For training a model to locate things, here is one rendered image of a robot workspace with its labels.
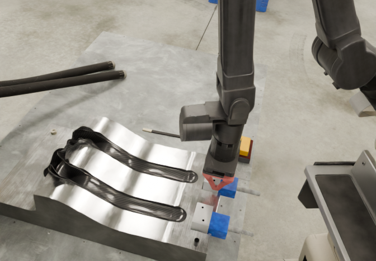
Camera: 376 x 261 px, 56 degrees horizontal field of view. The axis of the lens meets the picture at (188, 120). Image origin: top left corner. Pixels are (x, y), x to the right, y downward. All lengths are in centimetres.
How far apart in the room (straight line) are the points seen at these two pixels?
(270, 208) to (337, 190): 125
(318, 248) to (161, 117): 58
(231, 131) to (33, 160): 52
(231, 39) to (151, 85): 71
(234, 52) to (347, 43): 18
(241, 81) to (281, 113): 192
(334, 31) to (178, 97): 69
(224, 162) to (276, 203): 126
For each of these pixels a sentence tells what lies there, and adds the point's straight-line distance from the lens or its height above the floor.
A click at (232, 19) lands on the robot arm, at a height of 131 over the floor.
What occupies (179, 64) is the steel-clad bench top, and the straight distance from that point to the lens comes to 137.
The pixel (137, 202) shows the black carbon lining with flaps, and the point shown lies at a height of 88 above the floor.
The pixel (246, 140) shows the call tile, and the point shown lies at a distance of 104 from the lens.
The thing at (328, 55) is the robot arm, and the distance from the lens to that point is 68.
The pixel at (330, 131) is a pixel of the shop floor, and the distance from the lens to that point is 254.
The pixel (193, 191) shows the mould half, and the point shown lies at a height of 89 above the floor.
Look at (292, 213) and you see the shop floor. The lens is 199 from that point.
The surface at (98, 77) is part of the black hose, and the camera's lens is 122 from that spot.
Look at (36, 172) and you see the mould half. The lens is 94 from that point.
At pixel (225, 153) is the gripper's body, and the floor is 103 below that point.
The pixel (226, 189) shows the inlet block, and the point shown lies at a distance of 83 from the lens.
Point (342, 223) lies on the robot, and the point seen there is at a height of 104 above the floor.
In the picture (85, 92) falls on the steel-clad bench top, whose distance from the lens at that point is 124.
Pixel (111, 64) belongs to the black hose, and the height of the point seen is 82.
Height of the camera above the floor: 156
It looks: 42 degrees down
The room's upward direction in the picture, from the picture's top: 6 degrees clockwise
